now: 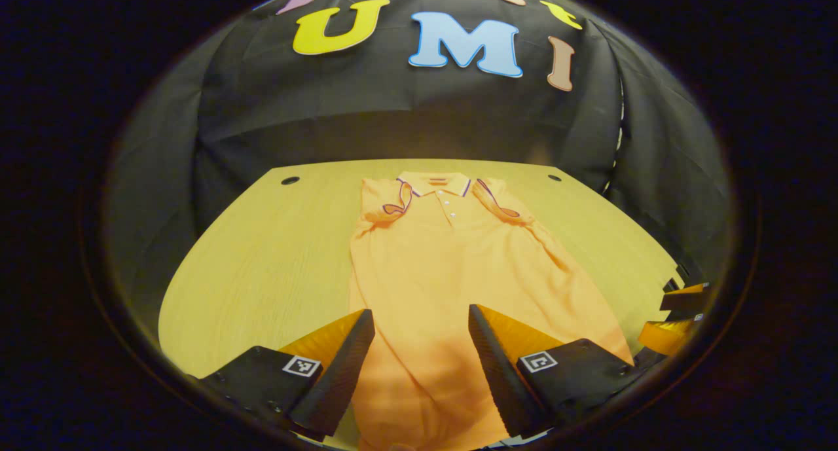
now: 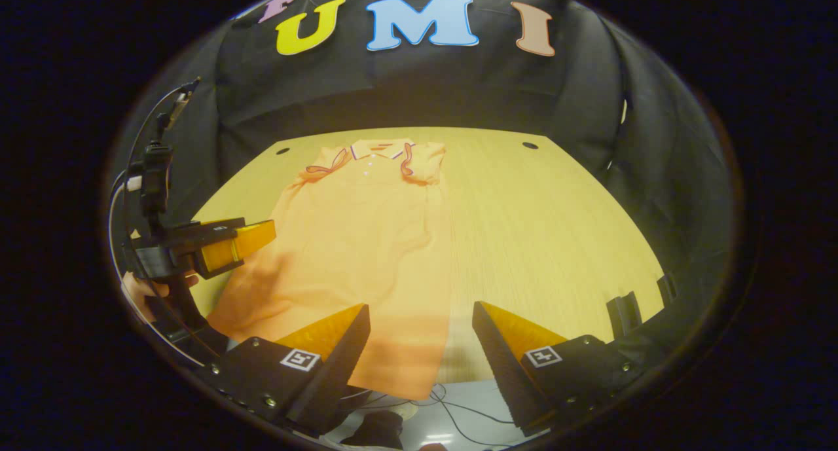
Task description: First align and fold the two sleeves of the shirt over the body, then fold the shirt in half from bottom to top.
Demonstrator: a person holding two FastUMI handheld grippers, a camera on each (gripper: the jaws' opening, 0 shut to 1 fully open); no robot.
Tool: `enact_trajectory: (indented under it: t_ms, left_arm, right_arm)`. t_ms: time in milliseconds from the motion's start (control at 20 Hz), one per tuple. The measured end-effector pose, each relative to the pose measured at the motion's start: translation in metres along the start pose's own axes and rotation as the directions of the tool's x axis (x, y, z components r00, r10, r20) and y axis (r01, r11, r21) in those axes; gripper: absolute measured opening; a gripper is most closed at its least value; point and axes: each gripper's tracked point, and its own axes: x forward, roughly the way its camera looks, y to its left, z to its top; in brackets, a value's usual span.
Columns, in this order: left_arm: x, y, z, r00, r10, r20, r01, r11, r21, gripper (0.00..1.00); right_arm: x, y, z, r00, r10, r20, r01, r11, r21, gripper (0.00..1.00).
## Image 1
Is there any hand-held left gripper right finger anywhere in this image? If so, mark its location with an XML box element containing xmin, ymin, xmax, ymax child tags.
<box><xmin>468</xmin><ymin>304</ymin><xmax>646</xmax><ymax>439</ymax></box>

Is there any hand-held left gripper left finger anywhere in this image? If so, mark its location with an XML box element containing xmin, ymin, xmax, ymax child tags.
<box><xmin>200</xmin><ymin>308</ymin><xmax>376</xmax><ymax>439</ymax></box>

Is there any orange T-shirt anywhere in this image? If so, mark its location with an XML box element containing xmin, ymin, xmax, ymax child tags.
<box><xmin>349</xmin><ymin>171</ymin><xmax>634</xmax><ymax>451</ymax></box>

